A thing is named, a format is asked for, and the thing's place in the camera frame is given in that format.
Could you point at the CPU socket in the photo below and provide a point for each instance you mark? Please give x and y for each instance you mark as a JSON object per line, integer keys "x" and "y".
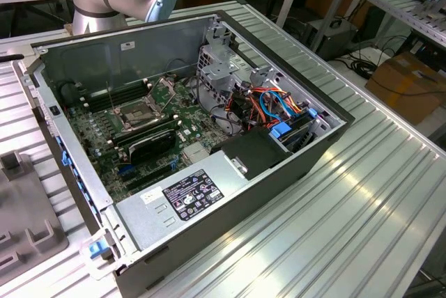
{"x": 136, "y": 114}

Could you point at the thin metal locking lever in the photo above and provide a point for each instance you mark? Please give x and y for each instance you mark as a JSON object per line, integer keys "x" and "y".
{"x": 111, "y": 96}

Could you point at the grey parts rack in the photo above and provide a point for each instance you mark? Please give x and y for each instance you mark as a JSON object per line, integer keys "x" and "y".
{"x": 24, "y": 207}

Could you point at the black RAM stick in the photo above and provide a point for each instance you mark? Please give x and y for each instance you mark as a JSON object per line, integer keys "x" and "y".
{"x": 153, "y": 134}

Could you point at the green motherboard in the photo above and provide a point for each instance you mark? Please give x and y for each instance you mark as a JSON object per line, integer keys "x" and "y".
{"x": 190, "y": 117}

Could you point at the silver metal drive cage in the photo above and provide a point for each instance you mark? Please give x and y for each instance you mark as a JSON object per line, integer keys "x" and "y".
{"x": 216, "y": 71}

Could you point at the silver power supply unit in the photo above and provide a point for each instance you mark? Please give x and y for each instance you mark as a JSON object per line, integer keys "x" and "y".
{"x": 139, "y": 218}

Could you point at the small silver heatsink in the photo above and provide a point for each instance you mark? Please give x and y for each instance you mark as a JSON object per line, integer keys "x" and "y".
{"x": 196, "y": 153}

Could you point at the blue case latch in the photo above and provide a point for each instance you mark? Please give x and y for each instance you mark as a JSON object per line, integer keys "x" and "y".
{"x": 97, "y": 249}

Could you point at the black power supply label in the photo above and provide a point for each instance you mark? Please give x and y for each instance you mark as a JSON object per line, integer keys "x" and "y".
{"x": 192, "y": 194}

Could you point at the black plastic drive cover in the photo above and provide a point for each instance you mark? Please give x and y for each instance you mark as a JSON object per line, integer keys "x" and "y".
{"x": 251, "y": 151}

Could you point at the blue disk carrier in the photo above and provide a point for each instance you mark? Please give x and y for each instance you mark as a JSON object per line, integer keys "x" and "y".
{"x": 279, "y": 132}

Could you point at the open grey PC case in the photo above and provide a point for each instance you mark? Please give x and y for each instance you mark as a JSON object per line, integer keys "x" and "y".
{"x": 306, "y": 151}

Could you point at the black box under desk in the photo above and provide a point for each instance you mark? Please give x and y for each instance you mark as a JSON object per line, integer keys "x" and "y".
{"x": 331, "y": 40}

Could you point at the brown cardboard box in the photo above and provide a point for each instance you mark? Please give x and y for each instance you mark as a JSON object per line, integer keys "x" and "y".
{"x": 404, "y": 92}

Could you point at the white sticker on case wall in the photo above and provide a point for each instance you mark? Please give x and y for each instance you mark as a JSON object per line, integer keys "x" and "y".
{"x": 127, "y": 45}

